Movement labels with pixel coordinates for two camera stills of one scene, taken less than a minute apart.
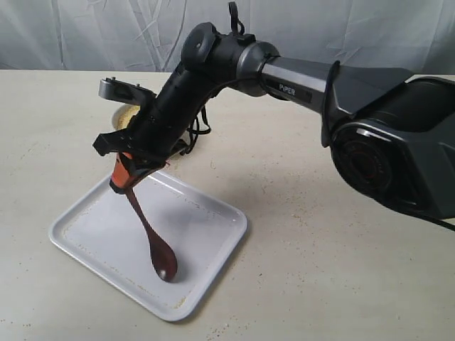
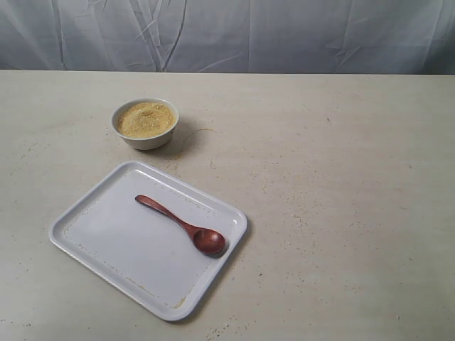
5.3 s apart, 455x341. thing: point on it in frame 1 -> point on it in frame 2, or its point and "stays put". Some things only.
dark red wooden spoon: [163, 256] -> [207, 241]
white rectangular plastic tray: [104, 234] stays put
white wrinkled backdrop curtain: [414, 35] stays put
